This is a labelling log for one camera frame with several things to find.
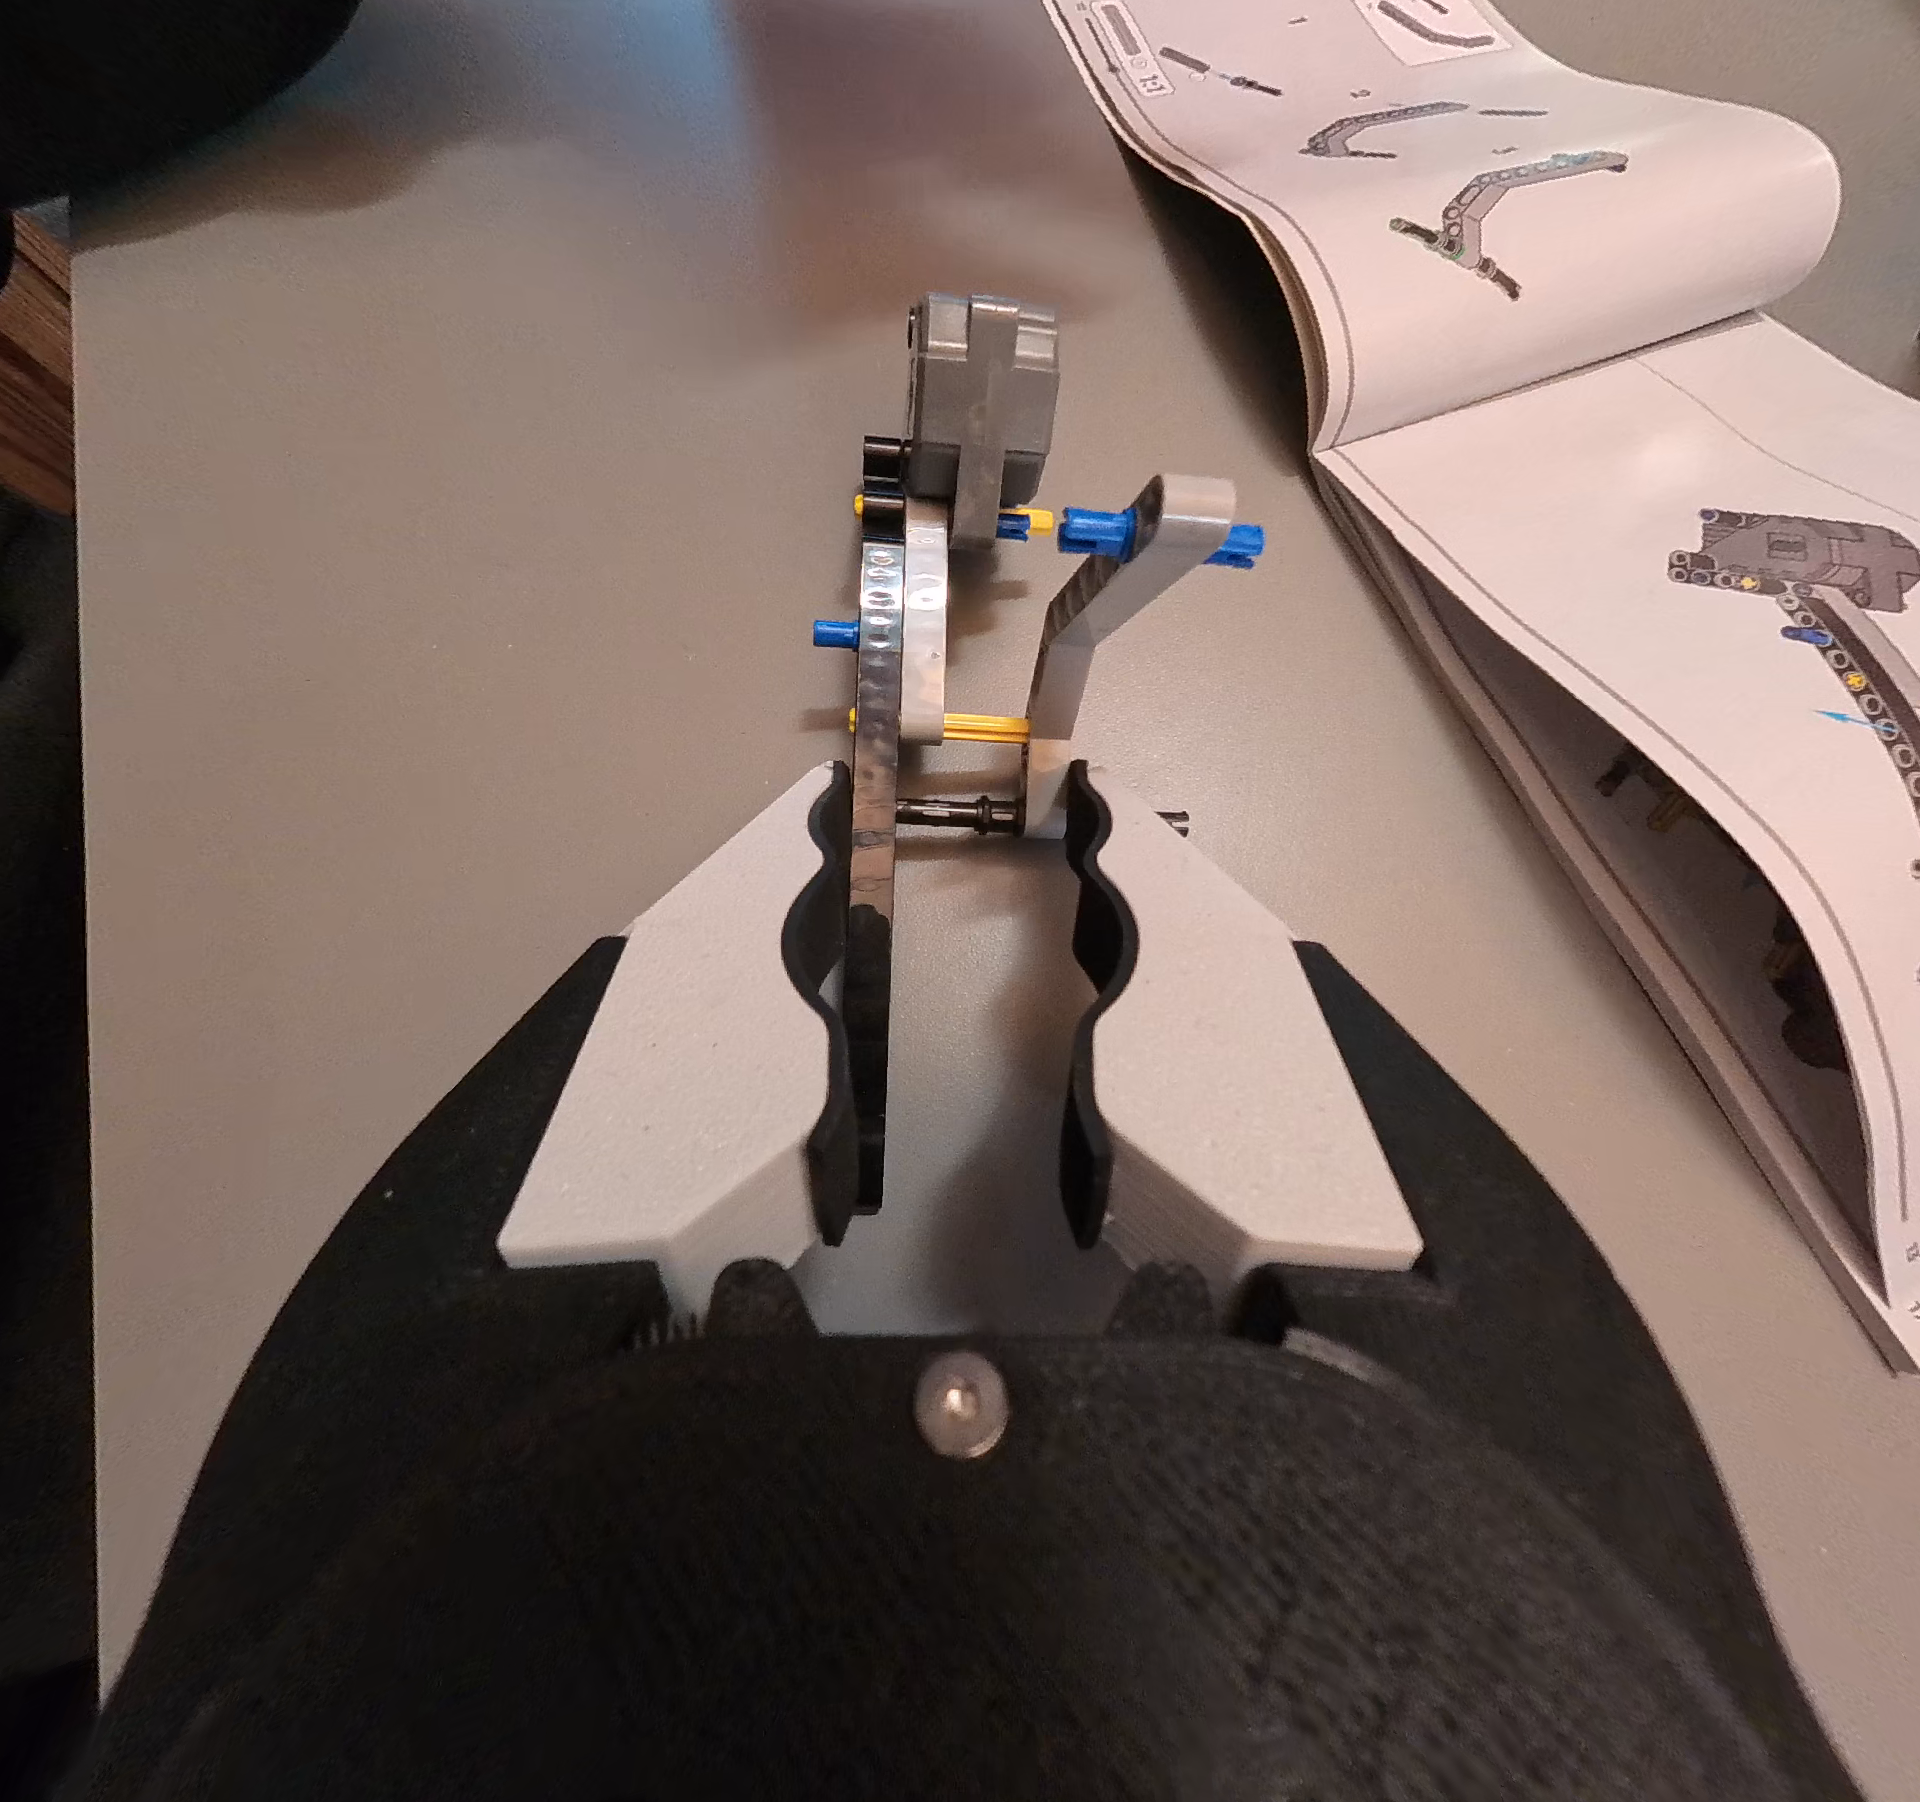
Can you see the toy brick beam assembly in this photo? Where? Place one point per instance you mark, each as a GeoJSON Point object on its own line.
{"type": "Point", "coordinates": [983, 400]}

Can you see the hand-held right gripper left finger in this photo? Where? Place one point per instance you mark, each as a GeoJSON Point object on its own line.
{"type": "Point", "coordinates": [676, 1081]}

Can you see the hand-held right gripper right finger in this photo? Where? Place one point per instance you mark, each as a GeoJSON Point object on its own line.
{"type": "Point", "coordinates": [1260, 1098]}

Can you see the open instruction booklet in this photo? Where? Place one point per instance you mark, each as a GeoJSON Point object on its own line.
{"type": "Point", "coordinates": [1619, 527]}

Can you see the grey desk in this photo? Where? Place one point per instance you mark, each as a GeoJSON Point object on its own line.
{"type": "Point", "coordinates": [448, 483]}

